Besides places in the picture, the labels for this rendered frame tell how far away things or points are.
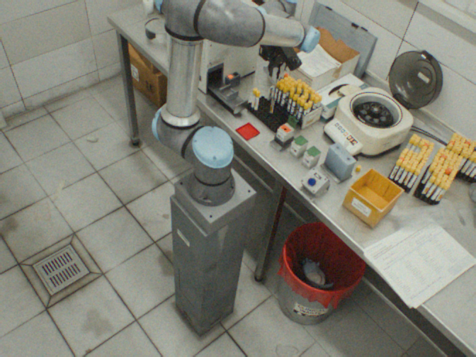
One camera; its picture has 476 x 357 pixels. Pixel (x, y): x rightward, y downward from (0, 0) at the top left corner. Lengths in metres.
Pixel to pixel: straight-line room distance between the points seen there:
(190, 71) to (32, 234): 1.63
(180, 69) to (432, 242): 0.98
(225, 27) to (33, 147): 2.13
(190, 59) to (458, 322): 1.07
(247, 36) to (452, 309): 1.00
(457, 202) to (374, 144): 0.36
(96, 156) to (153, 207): 0.52
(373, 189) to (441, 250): 0.30
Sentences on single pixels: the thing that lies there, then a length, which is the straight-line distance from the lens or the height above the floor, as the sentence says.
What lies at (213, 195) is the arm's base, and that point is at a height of 1.00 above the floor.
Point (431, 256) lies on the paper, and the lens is 1.63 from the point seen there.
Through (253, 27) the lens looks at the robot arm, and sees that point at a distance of 1.14.
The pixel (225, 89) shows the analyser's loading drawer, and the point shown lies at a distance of 1.89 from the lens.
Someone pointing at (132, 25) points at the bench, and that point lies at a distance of 2.34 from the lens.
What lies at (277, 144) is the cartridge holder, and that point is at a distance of 1.76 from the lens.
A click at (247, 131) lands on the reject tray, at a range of 1.81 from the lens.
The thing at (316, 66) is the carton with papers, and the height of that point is 0.94.
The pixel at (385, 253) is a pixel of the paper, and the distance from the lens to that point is 1.57.
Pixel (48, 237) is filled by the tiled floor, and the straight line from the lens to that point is 2.64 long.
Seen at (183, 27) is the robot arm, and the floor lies 1.51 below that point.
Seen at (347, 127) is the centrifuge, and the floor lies 0.94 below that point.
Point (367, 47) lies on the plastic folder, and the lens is 2.09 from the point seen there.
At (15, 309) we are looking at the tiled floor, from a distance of 2.49.
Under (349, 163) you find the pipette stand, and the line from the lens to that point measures 1.65.
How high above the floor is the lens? 2.15
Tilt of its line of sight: 51 degrees down
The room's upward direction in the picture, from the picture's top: 7 degrees clockwise
